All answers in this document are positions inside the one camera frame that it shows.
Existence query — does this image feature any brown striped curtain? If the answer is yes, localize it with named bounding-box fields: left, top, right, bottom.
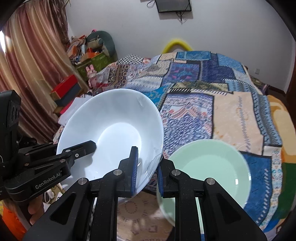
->
left=1, top=1, right=88, bottom=143

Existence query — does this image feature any mint green bowl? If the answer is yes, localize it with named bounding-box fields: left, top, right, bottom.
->
left=156, top=138, right=252, bottom=227

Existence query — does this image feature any dark blue box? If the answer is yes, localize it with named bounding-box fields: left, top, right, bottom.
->
left=54, top=83, right=81, bottom=107

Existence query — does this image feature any beige green fleece blanket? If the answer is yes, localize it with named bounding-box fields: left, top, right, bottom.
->
left=260, top=95, right=295, bottom=240

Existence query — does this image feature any person's left hand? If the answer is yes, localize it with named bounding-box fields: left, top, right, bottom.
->
left=2, top=194, right=50, bottom=224

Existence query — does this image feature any green cardboard box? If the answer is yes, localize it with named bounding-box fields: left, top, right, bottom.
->
left=76, top=53, right=116, bottom=81

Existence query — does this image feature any wall mounted black screen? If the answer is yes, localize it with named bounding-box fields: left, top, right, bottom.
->
left=155, top=0, right=192, bottom=13

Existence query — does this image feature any pink bunny toy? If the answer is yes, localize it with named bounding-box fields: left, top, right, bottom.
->
left=85, top=64, right=97, bottom=88

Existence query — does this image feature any yellow ring object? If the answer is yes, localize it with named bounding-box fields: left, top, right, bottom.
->
left=162, top=39, right=193, bottom=54

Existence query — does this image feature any grey green plush toy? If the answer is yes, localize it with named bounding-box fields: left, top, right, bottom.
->
left=86, top=30, right=115, bottom=57

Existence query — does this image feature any white folded cloth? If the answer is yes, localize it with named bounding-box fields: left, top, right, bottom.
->
left=58, top=95, right=92, bottom=126

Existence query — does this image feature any white bowl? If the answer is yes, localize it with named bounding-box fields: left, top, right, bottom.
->
left=57, top=88, right=164, bottom=194

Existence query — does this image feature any orange garment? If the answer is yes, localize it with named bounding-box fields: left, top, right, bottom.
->
left=1, top=201, right=27, bottom=240

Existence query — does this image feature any patchwork patterned tablecloth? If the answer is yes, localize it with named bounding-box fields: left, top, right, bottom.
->
left=93, top=51, right=281, bottom=227

